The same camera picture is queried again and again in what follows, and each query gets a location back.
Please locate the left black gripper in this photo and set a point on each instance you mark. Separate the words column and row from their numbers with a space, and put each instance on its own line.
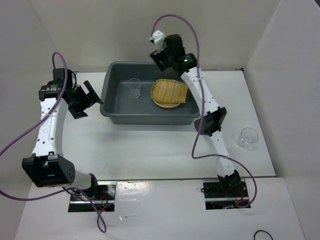
column 77, row 111

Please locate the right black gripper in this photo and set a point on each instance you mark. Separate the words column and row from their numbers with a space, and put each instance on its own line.
column 157, row 56

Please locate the woven bamboo tray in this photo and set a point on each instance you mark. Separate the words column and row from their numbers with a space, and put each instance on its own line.
column 169, row 91

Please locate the clear plastic cup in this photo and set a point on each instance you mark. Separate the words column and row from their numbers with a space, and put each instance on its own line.
column 134, row 85
column 247, row 138

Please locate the tan round plate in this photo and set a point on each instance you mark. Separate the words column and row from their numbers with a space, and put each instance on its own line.
column 166, row 105

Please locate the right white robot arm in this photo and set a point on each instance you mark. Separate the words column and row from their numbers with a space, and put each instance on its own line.
column 212, row 115

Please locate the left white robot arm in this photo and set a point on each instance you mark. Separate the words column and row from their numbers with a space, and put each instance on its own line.
column 47, row 166

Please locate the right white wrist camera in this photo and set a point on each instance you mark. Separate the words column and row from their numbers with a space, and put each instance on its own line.
column 157, row 39

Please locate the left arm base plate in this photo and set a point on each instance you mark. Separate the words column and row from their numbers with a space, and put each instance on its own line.
column 103, row 199

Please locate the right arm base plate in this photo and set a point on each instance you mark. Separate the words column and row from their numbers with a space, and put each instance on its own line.
column 216, row 199

